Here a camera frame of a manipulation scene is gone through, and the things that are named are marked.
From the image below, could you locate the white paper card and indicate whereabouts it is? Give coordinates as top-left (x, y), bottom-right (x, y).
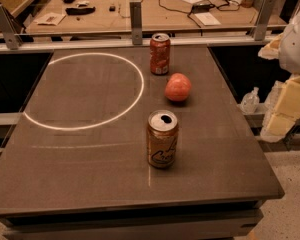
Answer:
top-left (195, 12), bottom-right (220, 26)

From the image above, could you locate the black cable loop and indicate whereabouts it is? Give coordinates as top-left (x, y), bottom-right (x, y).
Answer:
top-left (157, 0), bottom-right (241, 29)

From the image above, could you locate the red soda can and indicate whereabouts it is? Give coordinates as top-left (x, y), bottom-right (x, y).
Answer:
top-left (150, 33), bottom-right (170, 75)

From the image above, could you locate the clear sanitizer bottle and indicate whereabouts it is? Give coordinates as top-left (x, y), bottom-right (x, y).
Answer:
top-left (240, 87), bottom-right (259, 114)

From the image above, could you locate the middle metal bracket post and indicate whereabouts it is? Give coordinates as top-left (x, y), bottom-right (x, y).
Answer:
top-left (130, 1), bottom-right (143, 45)

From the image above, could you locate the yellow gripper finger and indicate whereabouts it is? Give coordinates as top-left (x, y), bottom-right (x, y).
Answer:
top-left (258, 34), bottom-right (283, 60)

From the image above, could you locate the black stapler tool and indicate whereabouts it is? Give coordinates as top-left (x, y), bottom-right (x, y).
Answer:
top-left (65, 0), bottom-right (96, 16)

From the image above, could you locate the right metal bracket post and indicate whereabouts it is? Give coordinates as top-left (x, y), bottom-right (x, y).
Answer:
top-left (252, 0), bottom-right (276, 41)

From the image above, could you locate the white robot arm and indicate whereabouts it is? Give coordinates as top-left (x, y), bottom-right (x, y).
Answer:
top-left (258, 11), bottom-right (300, 142)

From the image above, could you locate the red apple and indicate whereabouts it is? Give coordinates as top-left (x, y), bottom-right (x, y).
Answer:
top-left (165, 73), bottom-right (192, 102)

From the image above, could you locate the paper envelope left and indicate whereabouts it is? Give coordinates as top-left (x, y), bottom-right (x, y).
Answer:
top-left (35, 13), bottom-right (65, 26)

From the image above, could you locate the metal bracket post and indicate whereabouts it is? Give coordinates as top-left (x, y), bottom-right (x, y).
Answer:
top-left (130, 1), bottom-right (143, 45)
top-left (252, 0), bottom-right (276, 41)
top-left (0, 4), bottom-right (23, 50)

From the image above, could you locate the left metal bracket post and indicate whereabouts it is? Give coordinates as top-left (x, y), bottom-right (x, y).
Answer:
top-left (0, 4), bottom-right (23, 50)

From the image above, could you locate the orange soda can open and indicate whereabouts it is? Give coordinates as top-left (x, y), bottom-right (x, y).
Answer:
top-left (147, 110), bottom-right (179, 169)

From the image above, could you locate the wooden back workbench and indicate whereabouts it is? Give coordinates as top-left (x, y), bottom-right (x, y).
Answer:
top-left (23, 0), bottom-right (288, 38)

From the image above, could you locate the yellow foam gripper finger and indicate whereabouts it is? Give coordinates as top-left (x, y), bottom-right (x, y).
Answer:
top-left (260, 75), bottom-right (300, 142)

